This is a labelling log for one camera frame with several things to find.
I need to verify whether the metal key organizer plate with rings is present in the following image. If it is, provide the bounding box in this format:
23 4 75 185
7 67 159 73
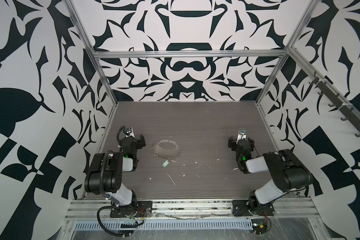
151 140 181 160

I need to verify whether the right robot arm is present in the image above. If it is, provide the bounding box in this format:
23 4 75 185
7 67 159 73
228 135 314 216

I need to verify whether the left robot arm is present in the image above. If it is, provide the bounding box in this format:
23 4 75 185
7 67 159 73
85 135 146 207

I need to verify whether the small green circuit board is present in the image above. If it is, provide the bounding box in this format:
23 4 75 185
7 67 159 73
252 223 271 236

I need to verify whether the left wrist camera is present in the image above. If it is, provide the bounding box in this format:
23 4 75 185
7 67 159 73
123 127 135 138

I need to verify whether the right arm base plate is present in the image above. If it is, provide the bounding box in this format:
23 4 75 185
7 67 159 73
232 199 275 217

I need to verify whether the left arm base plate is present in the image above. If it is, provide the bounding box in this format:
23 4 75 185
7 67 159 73
110 201 153 218

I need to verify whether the white slotted cable duct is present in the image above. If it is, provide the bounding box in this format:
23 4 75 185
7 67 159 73
73 218 254 231

